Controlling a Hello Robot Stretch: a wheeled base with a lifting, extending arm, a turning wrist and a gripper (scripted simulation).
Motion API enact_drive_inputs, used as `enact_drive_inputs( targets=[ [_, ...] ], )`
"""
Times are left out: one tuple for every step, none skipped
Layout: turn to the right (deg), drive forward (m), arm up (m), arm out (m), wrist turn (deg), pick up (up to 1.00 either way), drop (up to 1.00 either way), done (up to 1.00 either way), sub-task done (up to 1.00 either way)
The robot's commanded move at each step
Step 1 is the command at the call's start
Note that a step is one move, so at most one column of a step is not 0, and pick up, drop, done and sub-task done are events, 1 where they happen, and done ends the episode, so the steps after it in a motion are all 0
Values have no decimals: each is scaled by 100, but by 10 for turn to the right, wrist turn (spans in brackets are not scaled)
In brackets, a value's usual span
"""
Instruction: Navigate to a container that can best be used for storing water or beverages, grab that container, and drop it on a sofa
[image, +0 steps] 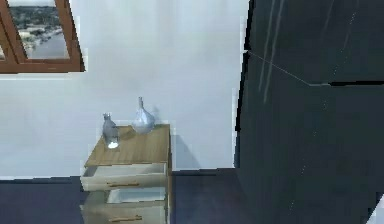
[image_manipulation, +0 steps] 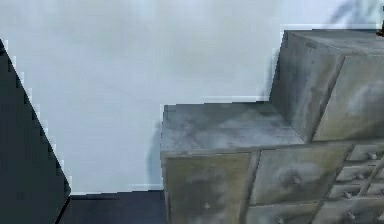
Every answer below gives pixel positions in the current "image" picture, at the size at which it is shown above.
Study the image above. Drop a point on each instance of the grey glass bottle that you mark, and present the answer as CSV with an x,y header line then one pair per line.
x,y
110,133

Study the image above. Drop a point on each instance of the black fridge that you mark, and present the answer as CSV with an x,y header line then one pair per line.
x,y
310,133

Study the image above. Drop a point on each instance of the round clear glass vase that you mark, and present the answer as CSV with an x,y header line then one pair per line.
x,y
143,121

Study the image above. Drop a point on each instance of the wooden chest of drawers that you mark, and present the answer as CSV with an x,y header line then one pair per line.
x,y
140,151

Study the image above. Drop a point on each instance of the brown framed window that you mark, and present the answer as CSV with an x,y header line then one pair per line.
x,y
71,50

